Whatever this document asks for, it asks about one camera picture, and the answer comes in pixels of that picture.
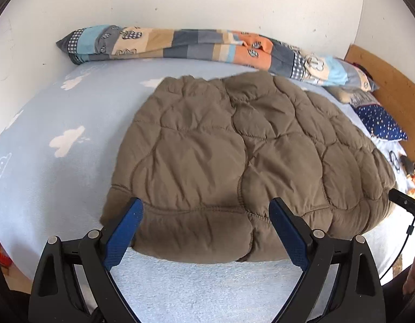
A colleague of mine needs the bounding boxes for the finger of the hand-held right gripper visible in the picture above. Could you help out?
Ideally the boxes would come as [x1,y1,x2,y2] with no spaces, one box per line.
[389,188,415,223]

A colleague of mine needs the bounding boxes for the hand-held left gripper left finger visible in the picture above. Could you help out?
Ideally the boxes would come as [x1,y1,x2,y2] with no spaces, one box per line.
[28,197,145,323]

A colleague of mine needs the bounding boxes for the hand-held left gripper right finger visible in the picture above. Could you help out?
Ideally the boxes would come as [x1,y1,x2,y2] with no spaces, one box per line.
[268,197,386,323]

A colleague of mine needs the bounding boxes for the brown quilted jacket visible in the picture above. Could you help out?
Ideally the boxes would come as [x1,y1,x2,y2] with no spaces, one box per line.
[100,73,397,263]

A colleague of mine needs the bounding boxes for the person's right hand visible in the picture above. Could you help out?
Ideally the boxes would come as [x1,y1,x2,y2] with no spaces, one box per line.
[403,242,415,295]

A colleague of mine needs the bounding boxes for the navy star pillow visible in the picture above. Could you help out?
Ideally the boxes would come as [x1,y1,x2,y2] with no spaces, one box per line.
[354,104,408,142]

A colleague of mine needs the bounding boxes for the light blue cloud blanket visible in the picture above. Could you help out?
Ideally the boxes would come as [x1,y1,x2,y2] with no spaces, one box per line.
[0,57,415,323]

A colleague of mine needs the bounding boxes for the person's dark trousers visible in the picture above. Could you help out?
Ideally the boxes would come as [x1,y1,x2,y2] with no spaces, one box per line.
[383,276,415,323]

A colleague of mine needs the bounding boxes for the white patterned pillow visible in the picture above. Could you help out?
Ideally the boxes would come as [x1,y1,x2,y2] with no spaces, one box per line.
[349,89,376,106]

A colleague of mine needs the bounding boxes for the wooden headboard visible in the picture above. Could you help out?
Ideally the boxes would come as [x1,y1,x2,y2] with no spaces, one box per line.
[344,44,415,169]

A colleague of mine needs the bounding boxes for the red plastic item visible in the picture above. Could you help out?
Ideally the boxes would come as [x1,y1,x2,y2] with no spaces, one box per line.
[0,234,11,270]

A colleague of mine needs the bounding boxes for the tan pillow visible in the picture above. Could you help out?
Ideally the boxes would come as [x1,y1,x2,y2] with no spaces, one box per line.
[325,86,354,104]

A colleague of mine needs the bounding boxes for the patchwork cartoon quilt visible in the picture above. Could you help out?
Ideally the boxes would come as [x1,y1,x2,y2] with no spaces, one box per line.
[56,24,380,92]

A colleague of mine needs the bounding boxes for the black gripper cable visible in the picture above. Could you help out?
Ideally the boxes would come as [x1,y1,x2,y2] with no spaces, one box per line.
[379,209,415,280]

